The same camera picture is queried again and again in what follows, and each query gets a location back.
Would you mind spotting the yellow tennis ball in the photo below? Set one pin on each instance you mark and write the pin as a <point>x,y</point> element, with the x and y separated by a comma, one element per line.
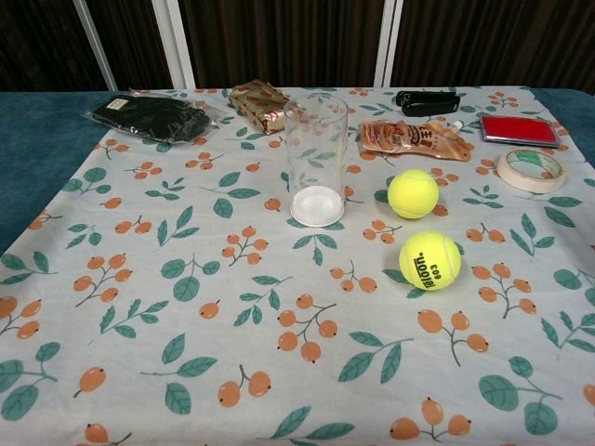
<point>413,192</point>
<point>430,260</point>

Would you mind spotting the clear plastic cup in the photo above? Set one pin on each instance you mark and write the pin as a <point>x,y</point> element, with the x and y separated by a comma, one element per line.
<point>316,206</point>

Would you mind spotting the gold red snack packet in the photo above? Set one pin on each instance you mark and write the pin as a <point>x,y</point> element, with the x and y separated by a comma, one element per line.
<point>260,106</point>

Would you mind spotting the floral leaf print tablecloth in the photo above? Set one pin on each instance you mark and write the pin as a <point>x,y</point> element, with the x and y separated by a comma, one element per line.
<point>186,279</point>

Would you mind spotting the orange spout pouch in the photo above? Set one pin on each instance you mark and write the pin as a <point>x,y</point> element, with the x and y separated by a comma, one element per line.
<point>409,137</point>

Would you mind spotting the black stapler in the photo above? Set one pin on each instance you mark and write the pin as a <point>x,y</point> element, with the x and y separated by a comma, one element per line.
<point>427,104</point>

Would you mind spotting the black gloves in plastic bag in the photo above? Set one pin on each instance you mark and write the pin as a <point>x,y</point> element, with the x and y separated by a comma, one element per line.
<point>153,118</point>

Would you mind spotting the dark folding screen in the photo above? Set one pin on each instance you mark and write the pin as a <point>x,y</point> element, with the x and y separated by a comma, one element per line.
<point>279,42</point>

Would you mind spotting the beige masking tape roll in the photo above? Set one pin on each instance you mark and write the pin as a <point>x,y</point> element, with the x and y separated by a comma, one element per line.
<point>530,187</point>

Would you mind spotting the red ink pad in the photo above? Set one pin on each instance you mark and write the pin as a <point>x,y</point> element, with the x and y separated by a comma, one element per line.
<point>516,130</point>

